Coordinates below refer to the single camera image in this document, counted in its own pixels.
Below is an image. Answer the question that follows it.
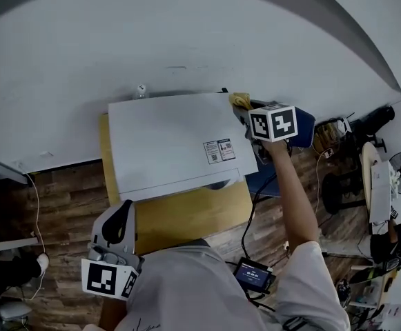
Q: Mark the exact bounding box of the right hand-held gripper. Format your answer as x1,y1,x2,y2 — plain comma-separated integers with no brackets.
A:
232,99,297,165

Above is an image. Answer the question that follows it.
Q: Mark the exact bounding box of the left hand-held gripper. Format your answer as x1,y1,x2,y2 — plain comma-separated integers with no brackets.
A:
81,200,144,301

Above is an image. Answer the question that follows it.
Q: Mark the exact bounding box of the yellow cloth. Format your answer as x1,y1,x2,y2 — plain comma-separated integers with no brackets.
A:
228,92,253,110

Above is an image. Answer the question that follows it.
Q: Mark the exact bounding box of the white box appliance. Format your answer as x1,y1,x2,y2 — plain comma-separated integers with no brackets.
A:
108,92,259,202

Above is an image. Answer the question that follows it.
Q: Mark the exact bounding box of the person's right forearm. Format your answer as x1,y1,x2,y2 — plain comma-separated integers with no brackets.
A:
268,139,322,254

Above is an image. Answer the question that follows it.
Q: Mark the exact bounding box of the person's left forearm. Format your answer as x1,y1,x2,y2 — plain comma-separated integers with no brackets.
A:
98,297,132,331

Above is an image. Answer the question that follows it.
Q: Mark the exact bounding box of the blue chair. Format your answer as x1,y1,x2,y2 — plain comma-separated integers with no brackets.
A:
246,107,317,199

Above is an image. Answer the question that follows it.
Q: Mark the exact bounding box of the small yellow wooden table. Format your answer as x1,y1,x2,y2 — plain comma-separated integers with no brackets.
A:
98,112,255,254

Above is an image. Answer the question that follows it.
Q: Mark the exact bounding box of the cardboard box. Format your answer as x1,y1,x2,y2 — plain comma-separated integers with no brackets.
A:
314,121,341,153

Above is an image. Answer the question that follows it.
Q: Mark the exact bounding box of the white router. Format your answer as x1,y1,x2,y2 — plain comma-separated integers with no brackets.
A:
336,112,355,134

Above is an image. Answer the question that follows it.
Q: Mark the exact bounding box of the person's white shirt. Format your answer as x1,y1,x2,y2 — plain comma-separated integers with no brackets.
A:
112,238,351,331

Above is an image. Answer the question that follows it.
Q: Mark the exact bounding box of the white desk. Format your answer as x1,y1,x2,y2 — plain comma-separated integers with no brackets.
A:
0,149,39,254

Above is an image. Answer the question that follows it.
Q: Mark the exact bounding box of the black office chair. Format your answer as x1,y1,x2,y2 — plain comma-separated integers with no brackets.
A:
355,106,396,151

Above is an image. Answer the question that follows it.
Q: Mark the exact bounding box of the round table with black base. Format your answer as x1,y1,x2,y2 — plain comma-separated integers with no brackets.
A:
322,141,382,236

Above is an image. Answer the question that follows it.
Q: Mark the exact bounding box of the black display device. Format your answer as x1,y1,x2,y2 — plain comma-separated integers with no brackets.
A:
233,257,277,292

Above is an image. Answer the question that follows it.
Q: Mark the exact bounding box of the white box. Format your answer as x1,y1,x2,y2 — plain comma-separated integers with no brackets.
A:
369,159,394,225

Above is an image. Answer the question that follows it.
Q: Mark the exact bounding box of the white wall cable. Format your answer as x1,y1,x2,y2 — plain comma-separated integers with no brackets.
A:
19,169,51,301

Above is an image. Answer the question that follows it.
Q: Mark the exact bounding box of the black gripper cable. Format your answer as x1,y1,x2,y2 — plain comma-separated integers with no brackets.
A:
241,170,279,265

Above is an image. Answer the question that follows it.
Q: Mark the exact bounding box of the white floor cable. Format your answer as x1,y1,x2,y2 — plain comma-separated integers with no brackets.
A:
314,150,326,228

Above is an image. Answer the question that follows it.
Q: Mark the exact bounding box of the black strap buckle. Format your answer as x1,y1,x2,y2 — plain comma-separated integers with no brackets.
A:
282,317,311,331

